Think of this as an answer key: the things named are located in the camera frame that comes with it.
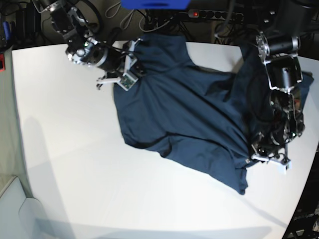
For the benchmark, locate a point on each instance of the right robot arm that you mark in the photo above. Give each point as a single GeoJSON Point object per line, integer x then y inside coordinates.
{"type": "Point", "coordinates": [83, 47]}

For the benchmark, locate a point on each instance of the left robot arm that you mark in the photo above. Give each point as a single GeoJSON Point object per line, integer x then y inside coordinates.
{"type": "Point", "coordinates": [278, 43]}

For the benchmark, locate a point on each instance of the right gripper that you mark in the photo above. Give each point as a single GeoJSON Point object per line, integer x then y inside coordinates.
{"type": "Point", "coordinates": [127, 62]}

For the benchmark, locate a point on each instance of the dark blue t-shirt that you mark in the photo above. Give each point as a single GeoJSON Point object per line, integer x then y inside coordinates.
{"type": "Point", "coordinates": [200, 119]}

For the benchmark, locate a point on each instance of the grey bin at left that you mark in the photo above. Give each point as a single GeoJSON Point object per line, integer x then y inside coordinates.
{"type": "Point", "coordinates": [20, 217]}

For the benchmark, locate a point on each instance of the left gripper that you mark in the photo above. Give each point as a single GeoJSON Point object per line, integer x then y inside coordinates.
{"type": "Point", "coordinates": [266, 149]}

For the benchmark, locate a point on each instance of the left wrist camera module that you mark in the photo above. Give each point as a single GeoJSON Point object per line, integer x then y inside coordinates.
{"type": "Point", "coordinates": [284, 166]}

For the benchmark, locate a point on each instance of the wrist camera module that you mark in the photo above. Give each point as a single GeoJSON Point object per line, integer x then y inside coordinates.
{"type": "Point", "coordinates": [127, 80]}
{"type": "Point", "coordinates": [284, 166]}

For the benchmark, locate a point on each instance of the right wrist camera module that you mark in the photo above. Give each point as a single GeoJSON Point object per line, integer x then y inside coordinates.
{"type": "Point", "coordinates": [127, 80]}

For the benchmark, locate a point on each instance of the blue box at top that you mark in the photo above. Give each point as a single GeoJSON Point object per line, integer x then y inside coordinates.
{"type": "Point", "coordinates": [155, 4]}

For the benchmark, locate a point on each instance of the red object at left edge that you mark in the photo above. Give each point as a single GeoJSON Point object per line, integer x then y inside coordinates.
{"type": "Point", "coordinates": [2, 62]}

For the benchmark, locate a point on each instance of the black power strip red switch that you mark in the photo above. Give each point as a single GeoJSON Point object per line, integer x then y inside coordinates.
{"type": "Point", "coordinates": [214, 15]}

